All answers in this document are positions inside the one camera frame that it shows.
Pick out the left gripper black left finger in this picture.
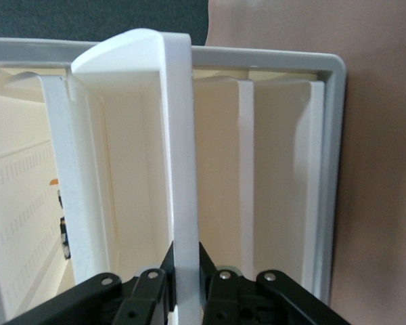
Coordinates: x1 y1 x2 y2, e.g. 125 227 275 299
3 242 175 325

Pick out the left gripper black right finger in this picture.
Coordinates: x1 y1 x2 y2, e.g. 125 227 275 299
198 242 353 325

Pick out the white drawer cabinet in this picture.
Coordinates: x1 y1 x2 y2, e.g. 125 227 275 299
0 36 346 305

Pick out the brown table mat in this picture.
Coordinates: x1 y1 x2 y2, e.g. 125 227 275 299
204 0 406 325

